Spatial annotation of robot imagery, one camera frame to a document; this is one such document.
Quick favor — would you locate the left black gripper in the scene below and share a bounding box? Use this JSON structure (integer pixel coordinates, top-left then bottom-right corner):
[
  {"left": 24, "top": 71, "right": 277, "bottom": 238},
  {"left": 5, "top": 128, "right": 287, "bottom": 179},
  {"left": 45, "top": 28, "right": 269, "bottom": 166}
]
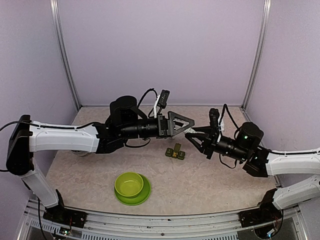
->
[{"left": 120, "top": 111, "right": 196, "bottom": 140}]

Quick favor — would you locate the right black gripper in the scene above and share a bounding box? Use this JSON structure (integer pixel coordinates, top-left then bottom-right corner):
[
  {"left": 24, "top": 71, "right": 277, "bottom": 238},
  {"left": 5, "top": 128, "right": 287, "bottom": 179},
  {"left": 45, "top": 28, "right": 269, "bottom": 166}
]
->
[{"left": 185, "top": 126, "right": 249, "bottom": 162}]

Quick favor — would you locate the white pill bottle with code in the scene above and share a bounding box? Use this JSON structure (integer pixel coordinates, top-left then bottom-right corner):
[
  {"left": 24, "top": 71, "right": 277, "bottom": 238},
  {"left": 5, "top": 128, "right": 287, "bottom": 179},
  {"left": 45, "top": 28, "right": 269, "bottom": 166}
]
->
[{"left": 183, "top": 127, "right": 197, "bottom": 135}]

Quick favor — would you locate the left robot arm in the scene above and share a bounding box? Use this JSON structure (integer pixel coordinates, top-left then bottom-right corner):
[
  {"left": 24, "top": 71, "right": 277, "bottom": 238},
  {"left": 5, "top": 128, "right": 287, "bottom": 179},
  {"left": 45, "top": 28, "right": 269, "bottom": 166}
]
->
[{"left": 6, "top": 95, "right": 172, "bottom": 223}]

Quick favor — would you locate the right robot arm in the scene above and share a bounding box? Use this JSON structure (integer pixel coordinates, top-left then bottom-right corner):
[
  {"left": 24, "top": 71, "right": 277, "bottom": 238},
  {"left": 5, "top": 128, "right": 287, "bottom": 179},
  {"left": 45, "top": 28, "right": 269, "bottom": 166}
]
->
[{"left": 168, "top": 108, "right": 320, "bottom": 222}]

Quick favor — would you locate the green bowl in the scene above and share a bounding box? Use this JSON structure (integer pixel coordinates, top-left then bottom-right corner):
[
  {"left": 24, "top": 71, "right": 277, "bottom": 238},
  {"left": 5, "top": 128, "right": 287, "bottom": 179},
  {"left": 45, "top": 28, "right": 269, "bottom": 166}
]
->
[{"left": 114, "top": 172, "right": 144, "bottom": 198}]

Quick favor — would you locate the green plate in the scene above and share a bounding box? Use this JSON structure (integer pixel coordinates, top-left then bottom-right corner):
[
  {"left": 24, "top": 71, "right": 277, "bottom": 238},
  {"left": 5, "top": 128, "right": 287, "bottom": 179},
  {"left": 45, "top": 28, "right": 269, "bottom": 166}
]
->
[{"left": 114, "top": 174, "right": 151, "bottom": 206}]

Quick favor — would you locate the red patterned white bowl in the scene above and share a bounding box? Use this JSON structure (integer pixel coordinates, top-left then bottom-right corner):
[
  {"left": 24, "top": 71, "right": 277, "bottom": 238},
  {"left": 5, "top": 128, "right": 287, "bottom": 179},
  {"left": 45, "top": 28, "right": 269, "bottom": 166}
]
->
[{"left": 71, "top": 150, "right": 91, "bottom": 157}]

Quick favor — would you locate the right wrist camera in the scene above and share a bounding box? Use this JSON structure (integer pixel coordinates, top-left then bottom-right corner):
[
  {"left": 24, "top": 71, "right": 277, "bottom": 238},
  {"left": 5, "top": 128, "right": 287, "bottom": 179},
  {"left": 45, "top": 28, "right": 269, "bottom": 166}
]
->
[{"left": 209, "top": 108, "right": 222, "bottom": 137}]

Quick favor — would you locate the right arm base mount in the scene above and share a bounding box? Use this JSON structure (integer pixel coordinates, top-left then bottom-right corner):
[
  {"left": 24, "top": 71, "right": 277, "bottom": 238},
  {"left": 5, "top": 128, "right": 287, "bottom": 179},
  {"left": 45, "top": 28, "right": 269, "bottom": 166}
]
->
[{"left": 238, "top": 208, "right": 283, "bottom": 228}]

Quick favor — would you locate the right aluminium frame post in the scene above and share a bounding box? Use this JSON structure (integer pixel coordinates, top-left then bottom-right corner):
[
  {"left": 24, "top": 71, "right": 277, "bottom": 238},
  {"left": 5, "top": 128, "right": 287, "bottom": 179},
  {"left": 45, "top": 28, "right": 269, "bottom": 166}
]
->
[{"left": 241, "top": 0, "right": 272, "bottom": 112}]

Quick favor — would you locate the aluminium frame post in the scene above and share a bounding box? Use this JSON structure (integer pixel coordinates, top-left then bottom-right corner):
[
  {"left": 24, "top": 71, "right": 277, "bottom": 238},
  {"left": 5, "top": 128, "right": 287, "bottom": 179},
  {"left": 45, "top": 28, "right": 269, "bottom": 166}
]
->
[
  {"left": 50, "top": 0, "right": 82, "bottom": 111},
  {"left": 241, "top": 0, "right": 272, "bottom": 112}
]

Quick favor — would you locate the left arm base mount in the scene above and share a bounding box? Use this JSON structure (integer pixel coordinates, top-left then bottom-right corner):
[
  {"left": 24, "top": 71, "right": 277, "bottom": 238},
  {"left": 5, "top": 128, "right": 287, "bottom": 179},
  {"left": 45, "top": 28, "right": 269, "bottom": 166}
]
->
[{"left": 43, "top": 208, "right": 88, "bottom": 229}]

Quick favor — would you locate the left aluminium frame post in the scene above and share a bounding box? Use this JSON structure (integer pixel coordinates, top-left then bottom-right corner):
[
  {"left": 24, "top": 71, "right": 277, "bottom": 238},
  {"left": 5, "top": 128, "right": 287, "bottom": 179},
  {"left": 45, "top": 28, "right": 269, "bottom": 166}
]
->
[{"left": 50, "top": 0, "right": 82, "bottom": 111}]

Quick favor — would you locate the aluminium front rail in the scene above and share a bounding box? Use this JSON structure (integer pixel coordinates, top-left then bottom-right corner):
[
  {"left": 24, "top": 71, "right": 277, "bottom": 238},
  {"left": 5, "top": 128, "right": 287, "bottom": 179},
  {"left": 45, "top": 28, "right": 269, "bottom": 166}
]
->
[{"left": 16, "top": 199, "right": 309, "bottom": 240}]

